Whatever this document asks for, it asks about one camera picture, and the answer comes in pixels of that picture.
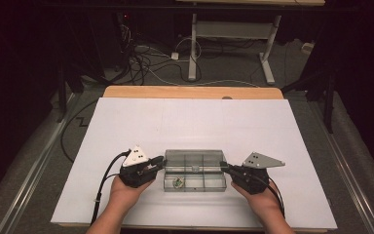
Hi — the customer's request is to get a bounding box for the black stand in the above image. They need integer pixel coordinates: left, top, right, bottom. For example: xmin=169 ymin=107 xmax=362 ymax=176
xmin=280 ymin=69 xmax=338 ymax=135
xmin=56 ymin=62 xmax=86 ymax=124

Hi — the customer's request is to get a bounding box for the white metal desk frame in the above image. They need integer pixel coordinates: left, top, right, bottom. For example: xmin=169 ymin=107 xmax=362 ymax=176
xmin=187 ymin=13 xmax=282 ymax=86

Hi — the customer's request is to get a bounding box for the person's right hand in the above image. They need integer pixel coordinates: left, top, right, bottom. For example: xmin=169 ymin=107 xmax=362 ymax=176
xmin=231 ymin=179 xmax=285 ymax=219

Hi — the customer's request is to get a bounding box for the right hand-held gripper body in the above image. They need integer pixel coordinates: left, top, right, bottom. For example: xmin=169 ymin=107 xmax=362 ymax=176
xmin=232 ymin=151 xmax=286 ymax=196

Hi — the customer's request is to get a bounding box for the metal floor rail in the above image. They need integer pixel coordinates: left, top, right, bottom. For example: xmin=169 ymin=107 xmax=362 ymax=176
xmin=0 ymin=93 xmax=81 ymax=234
xmin=306 ymin=98 xmax=374 ymax=234

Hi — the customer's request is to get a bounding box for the white floor cable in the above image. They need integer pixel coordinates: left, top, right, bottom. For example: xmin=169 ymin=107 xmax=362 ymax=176
xmin=147 ymin=68 xmax=261 ymax=89

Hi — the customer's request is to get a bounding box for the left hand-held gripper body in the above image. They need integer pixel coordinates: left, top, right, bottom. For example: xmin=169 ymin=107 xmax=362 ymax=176
xmin=119 ymin=144 xmax=159 ymax=189

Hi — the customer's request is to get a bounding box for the person's left hand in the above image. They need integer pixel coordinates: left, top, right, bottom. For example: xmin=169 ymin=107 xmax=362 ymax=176
xmin=108 ymin=175 xmax=154 ymax=213

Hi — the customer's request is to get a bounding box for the black floor cable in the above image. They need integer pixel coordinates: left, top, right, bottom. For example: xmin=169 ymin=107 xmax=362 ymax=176
xmin=59 ymin=99 xmax=99 ymax=164

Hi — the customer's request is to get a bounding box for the wooden table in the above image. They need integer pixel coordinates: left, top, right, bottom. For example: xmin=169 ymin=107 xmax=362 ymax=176
xmin=57 ymin=85 xmax=330 ymax=234

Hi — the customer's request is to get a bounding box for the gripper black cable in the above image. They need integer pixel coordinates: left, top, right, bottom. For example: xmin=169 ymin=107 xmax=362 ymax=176
xmin=255 ymin=175 xmax=287 ymax=219
xmin=90 ymin=149 xmax=132 ymax=226

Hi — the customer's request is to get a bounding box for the transparent grey compartment box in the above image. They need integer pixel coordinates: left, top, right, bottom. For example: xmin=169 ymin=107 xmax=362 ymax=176
xmin=163 ymin=148 xmax=228 ymax=193

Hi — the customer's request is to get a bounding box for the tangle of floor cables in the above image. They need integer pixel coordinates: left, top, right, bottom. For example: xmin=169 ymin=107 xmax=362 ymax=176
xmin=115 ymin=13 xmax=191 ymax=87

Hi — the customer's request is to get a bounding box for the white board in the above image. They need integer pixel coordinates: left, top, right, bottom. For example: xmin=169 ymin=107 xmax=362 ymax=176
xmin=50 ymin=97 xmax=339 ymax=231

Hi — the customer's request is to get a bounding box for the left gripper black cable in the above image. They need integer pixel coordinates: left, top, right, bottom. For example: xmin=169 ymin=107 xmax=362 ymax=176
xmin=90 ymin=149 xmax=132 ymax=226

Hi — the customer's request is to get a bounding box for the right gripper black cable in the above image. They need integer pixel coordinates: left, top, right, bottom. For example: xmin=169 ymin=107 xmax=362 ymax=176
xmin=255 ymin=175 xmax=287 ymax=219

